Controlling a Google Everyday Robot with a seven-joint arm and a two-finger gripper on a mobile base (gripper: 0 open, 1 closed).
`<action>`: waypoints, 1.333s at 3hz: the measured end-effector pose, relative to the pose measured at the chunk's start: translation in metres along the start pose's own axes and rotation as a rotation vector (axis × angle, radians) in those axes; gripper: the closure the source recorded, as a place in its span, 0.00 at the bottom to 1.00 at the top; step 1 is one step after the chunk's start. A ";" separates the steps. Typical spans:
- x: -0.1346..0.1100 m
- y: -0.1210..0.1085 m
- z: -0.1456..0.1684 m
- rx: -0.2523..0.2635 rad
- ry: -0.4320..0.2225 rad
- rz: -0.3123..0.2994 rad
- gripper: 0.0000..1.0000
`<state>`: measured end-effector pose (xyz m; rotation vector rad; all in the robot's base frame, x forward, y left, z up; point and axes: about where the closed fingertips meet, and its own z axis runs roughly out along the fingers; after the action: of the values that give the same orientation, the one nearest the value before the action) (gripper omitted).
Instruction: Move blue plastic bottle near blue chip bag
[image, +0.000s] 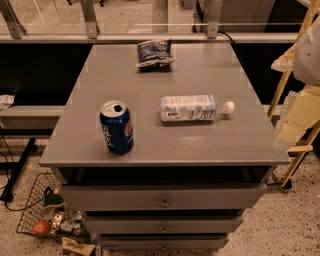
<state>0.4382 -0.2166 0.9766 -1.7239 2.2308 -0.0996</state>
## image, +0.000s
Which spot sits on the grey drawer cabinet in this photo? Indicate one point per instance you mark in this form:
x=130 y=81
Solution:
x=238 y=149

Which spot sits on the middle grey drawer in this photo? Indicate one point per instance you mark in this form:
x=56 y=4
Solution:
x=162 y=224

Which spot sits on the blue chip bag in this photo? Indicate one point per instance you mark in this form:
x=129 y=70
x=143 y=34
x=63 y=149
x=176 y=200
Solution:
x=154 y=53

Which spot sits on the orange fruit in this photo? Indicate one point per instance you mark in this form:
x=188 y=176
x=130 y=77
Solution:
x=41 y=227

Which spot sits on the grey drawer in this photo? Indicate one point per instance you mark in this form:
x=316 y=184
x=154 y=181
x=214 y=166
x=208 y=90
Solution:
x=158 y=242
x=162 y=224
x=162 y=197

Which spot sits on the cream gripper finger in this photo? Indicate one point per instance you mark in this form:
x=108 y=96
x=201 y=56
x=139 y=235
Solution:
x=284 y=63
x=299 y=112

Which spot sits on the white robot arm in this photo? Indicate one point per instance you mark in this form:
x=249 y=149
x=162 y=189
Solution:
x=306 y=65

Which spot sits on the top grey drawer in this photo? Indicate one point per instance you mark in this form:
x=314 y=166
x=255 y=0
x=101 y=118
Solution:
x=162 y=197

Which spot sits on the tan snack bag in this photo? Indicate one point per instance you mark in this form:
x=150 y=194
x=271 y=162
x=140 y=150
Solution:
x=71 y=247

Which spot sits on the crumpled silver wrapper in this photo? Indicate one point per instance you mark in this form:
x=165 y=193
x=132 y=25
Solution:
x=67 y=222

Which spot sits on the blue Pepsi soda can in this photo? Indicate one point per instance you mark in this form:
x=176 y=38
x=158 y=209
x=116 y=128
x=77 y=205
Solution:
x=117 y=128

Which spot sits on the white crumpled paper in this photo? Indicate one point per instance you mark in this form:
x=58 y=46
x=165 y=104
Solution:
x=6 y=101

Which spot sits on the bottom grey drawer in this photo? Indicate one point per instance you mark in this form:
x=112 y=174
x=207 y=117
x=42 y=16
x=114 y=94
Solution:
x=158 y=242

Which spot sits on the clear plastic bottle blue label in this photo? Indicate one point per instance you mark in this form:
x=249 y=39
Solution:
x=193 y=108

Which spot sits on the green sponge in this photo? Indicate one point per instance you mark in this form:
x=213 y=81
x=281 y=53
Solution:
x=53 y=200

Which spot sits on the black wire basket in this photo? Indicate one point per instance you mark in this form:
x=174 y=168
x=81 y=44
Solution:
x=45 y=184

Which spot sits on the black metal stand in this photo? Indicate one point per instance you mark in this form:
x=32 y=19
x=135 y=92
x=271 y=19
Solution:
x=16 y=167

